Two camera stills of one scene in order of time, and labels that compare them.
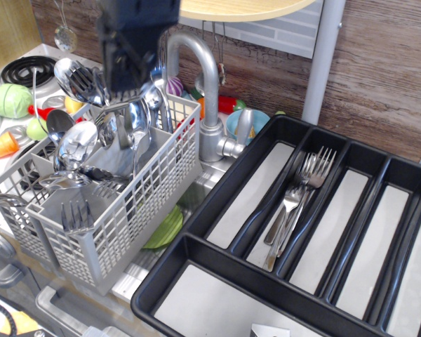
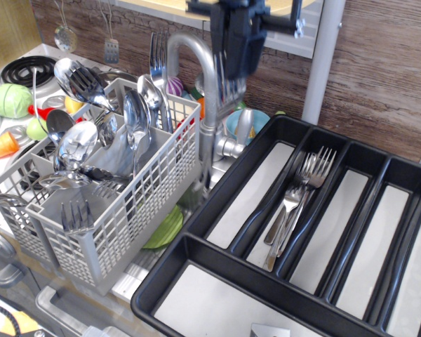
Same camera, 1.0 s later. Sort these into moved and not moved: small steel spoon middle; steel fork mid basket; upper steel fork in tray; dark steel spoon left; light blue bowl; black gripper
Moved: steel fork mid basket; black gripper
Not moved: light blue bowl; dark steel spoon left; upper steel fork in tray; small steel spoon middle
